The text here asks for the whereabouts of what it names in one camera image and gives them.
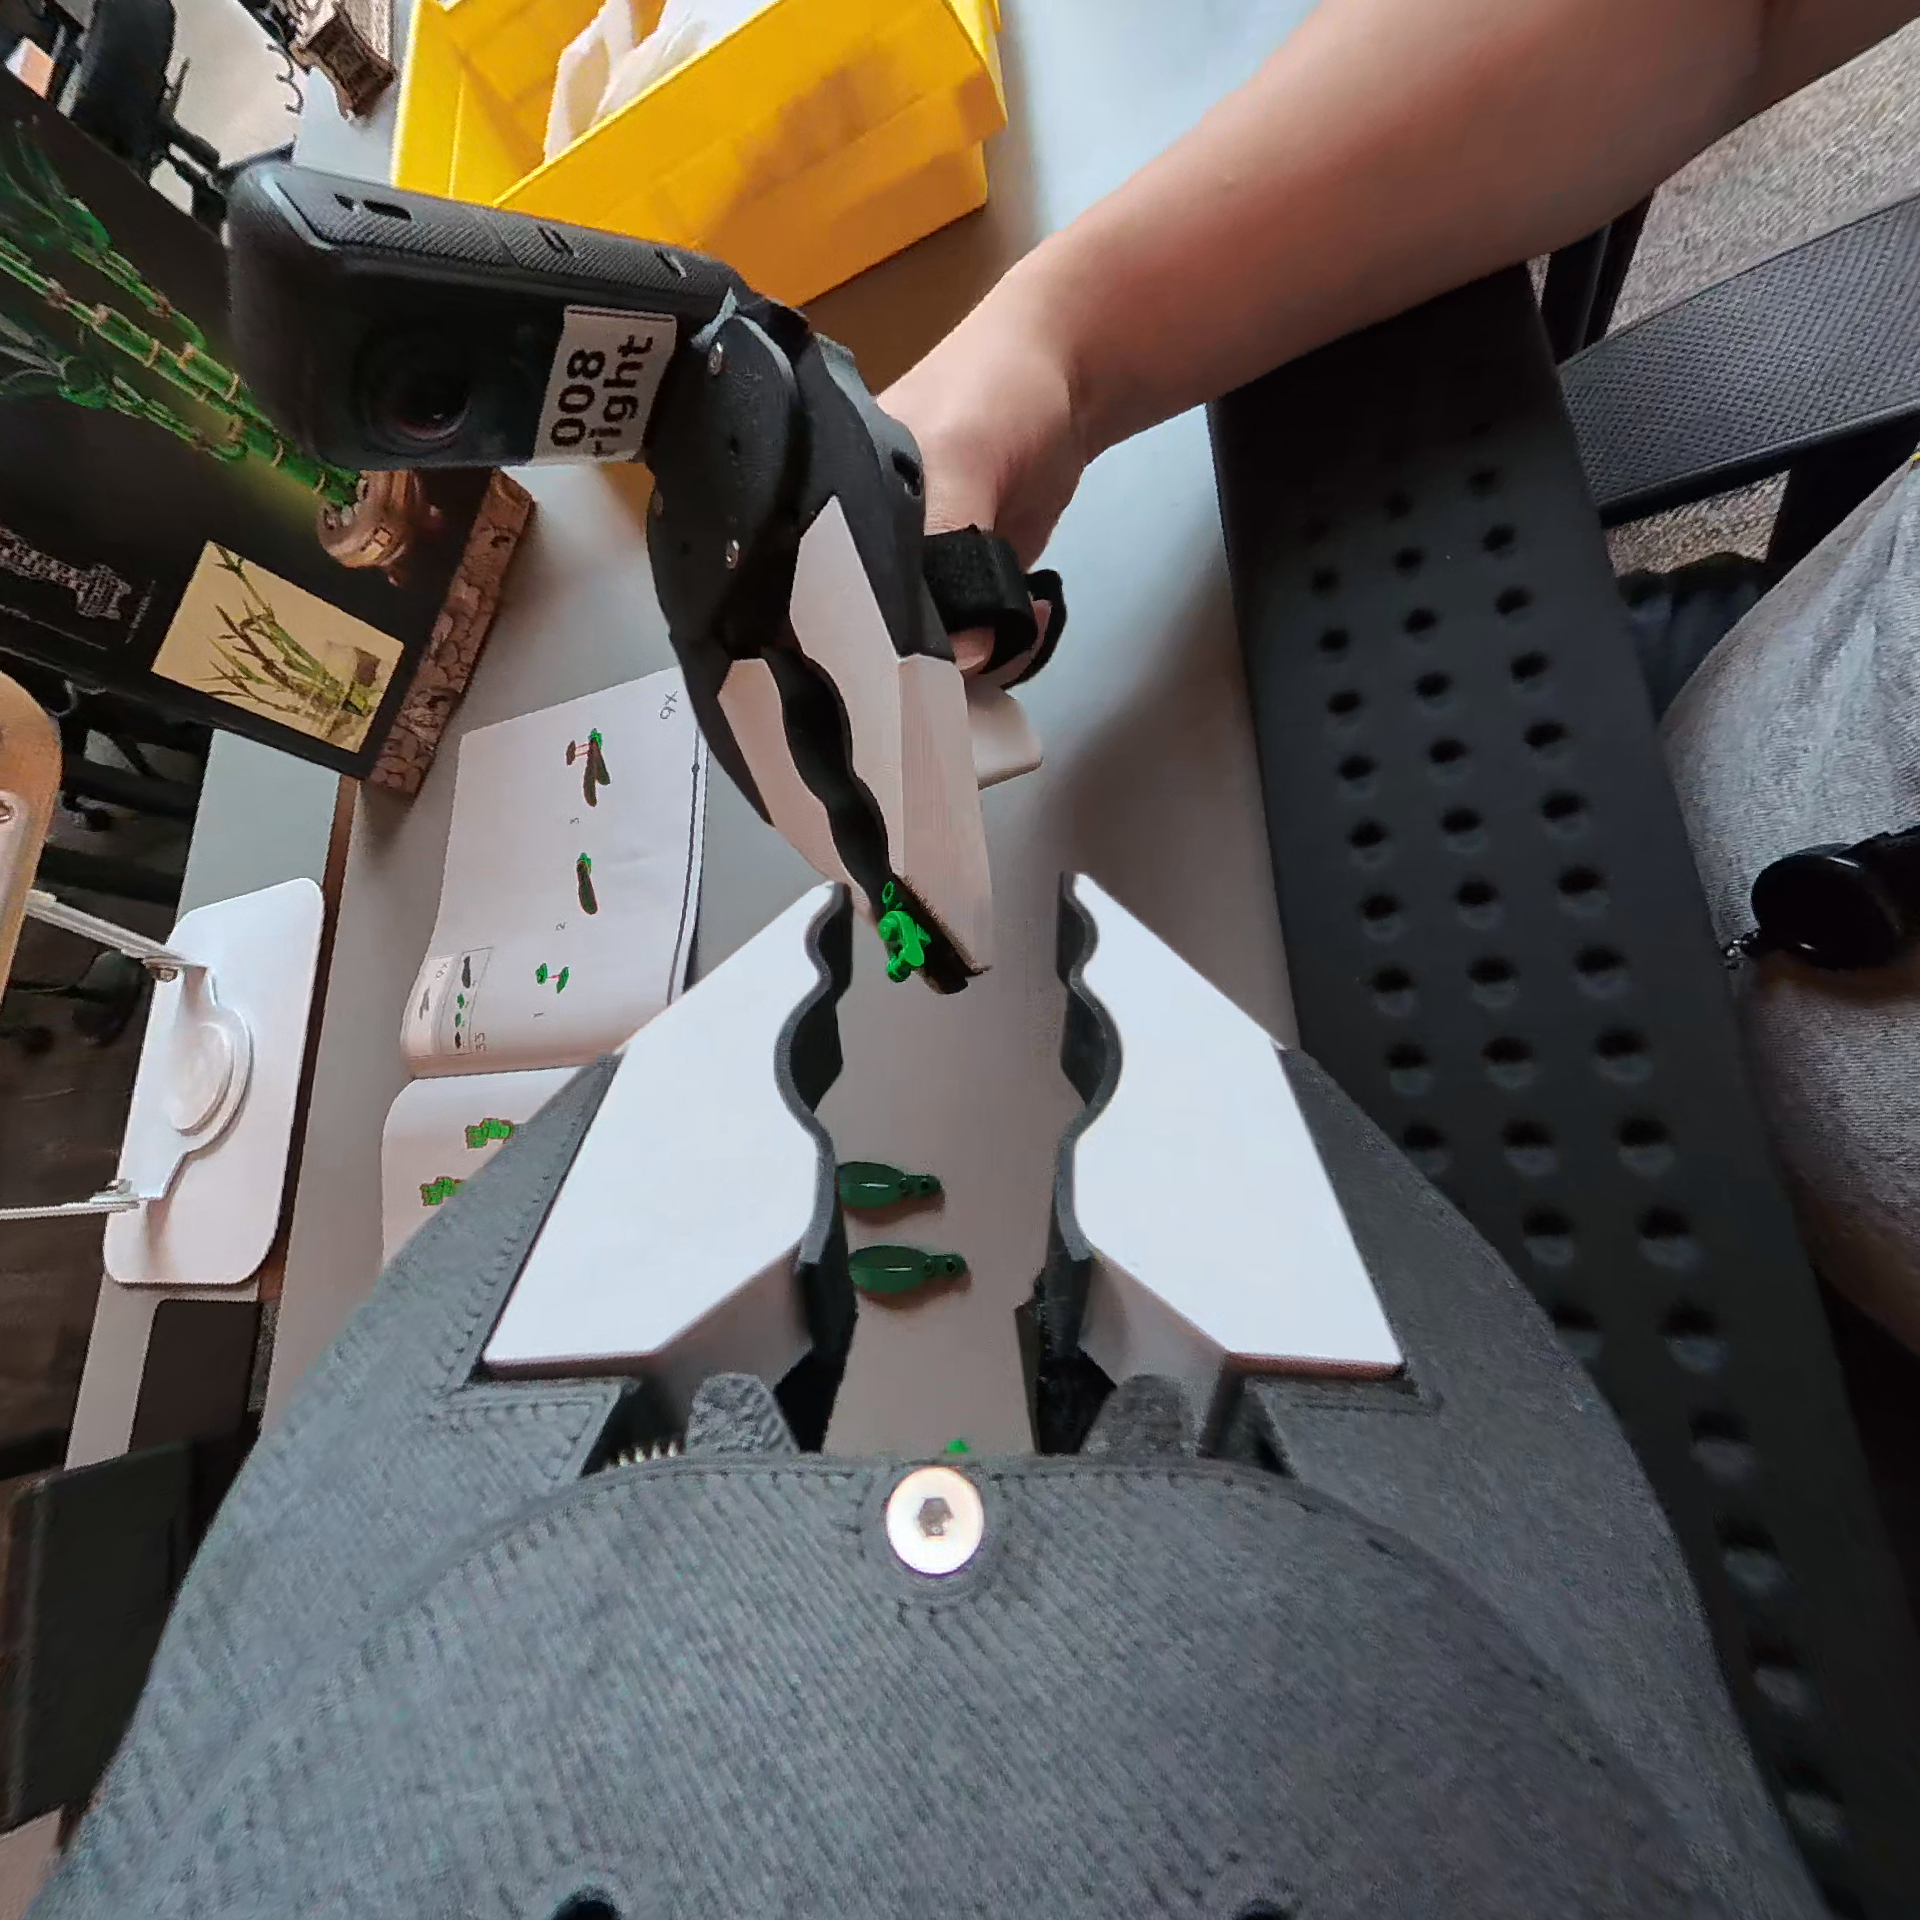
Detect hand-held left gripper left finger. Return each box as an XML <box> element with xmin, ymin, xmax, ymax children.
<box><xmin>479</xmin><ymin>883</ymin><xmax>859</xmax><ymax>1389</ymax></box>

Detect black lego box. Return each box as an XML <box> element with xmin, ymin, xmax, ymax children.
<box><xmin>0</xmin><ymin>109</ymin><xmax>536</xmax><ymax>793</ymax></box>

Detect white plastic bags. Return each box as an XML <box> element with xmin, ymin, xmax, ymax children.
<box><xmin>542</xmin><ymin>0</ymin><xmax>788</xmax><ymax>161</ymax></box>

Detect person's right forearm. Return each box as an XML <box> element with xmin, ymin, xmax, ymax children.
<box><xmin>1034</xmin><ymin>0</ymin><xmax>1920</xmax><ymax>468</ymax></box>

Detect person's right hand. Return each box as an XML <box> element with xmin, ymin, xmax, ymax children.
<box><xmin>876</xmin><ymin>249</ymin><xmax>1107</xmax><ymax>678</ymax></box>

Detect yellow storage bin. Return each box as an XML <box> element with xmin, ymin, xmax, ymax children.
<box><xmin>491</xmin><ymin>98</ymin><xmax>994</xmax><ymax>310</ymax></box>
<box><xmin>392</xmin><ymin>0</ymin><xmax>1007</xmax><ymax>213</ymax></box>

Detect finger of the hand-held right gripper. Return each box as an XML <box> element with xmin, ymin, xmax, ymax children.
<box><xmin>782</xmin><ymin>493</ymin><xmax>998</xmax><ymax>999</ymax></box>
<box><xmin>714</xmin><ymin>646</ymin><xmax>901</xmax><ymax>920</ymax></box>

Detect small brown model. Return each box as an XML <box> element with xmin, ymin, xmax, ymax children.
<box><xmin>288</xmin><ymin>0</ymin><xmax>401</xmax><ymax>123</ymax></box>

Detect person's grey shirt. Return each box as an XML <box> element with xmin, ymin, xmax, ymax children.
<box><xmin>1653</xmin><ymin>479</ymin><xmax>1920</xmax><ymax>1360</ymax></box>

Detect black chair part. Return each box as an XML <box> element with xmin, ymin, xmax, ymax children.
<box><xmin>1556</xmin><ymin>193</ymin><xmax>1920</xmax><ymax>531</ymax></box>

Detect black cord toggle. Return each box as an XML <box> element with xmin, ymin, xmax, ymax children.
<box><xmin>1722</xmin><ymin>838</ymin><xmax>1920</xmax><ymax>974</ymax></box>

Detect light wooden board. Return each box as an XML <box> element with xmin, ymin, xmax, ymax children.
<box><xmin>0</xmin><ymin>673</ymin><xmax>64</xmax><ymax>971</ymax></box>

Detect black office chair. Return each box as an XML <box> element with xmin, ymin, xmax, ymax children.
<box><xmin>51</xmin><ymin>0</ymin><xmax>229</xmax><ymax>186</ymax></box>

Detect white stand base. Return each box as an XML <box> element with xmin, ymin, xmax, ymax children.
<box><xmin>101</xmin><ymin>877</ymin><xmax>326</xmax><ymax>1292</ymax></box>

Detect black perforated chair armrest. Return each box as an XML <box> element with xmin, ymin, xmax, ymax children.
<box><xmin>1206</xmin><ymin>193</ymin><xmax>1920</xmax><ymax>1920</ymax></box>

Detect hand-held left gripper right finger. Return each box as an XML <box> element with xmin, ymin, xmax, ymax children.
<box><xmin>1026</xmin><ymin>876</ymin><xmax>1407</xmax><ymax>1380</ymax></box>

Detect lego instruction booklet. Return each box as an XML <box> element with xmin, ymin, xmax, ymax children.
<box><xmin>378</xmin><ymin>680</ymin><xmax>709</xmax><ymax>1281</ymax></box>

